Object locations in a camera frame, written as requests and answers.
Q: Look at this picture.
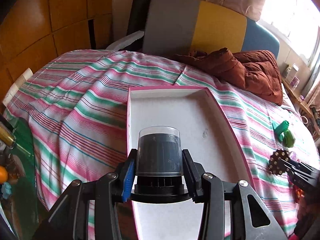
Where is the brown studded roller toy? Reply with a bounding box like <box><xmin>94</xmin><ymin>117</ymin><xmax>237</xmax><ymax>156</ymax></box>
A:
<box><xmin>268</xmin><ymin>150</ymin><xmax>290</xmax><ymax>176</ymax></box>

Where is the green white plastic container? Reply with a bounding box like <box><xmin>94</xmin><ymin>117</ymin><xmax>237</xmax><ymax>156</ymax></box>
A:
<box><xmin>272</xmin><ymin>120</ymin><xmax>296</xmax><ymax>148</ymax></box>

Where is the black jar with clear cap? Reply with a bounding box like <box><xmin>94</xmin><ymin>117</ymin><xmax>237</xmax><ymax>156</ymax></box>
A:
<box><xmin>131</xmin><ymin>126</ymin><xmax>190</xmax><ymax>204</ymax></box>

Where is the green glass side table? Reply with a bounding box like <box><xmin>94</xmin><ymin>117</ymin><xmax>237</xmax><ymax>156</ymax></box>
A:
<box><xmin>1</xmin><ymin>118</ymin><xmax>39</xmax><ymax>239</ymax></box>

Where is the wooden bedside shelf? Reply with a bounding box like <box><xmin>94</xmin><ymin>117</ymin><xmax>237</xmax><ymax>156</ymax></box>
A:
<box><xmin>281</xmin><ymin>77</ymin><xmax>313</xmax><ymax>118</ymax></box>

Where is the white box on shelf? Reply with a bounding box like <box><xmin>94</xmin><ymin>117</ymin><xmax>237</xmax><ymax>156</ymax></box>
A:
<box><xmin>285</xmin><ymin>63</ymin><xmax>299</xmax><ymax>83</ymax></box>

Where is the striped pink green bedspread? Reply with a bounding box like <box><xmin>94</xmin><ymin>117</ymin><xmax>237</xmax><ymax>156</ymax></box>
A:
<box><xmin>4</xmin><ymin>50</ymin><xmax>319</xmax><ymax>236</ymax></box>

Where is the white tray with pink rim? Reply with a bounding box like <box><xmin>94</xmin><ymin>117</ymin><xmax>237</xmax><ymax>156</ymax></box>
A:
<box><xmin>127</xmin><ymin>87</ymin><xmax>253</xmax><ymax>239</ymax></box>

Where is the rust brown quilted duvet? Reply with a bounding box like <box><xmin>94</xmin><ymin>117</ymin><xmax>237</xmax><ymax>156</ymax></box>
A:
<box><xmin>174</xmin><ymin>48</ymin><xmax>283</xmax><ymax>106</ymax></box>

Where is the grey yellow blue headboard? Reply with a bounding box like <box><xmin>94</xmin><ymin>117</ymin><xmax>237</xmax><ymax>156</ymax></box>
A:
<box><xmin>142</xmin><ymin>0</ymin><xmax>279</xmax><ymax>56</ymax></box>

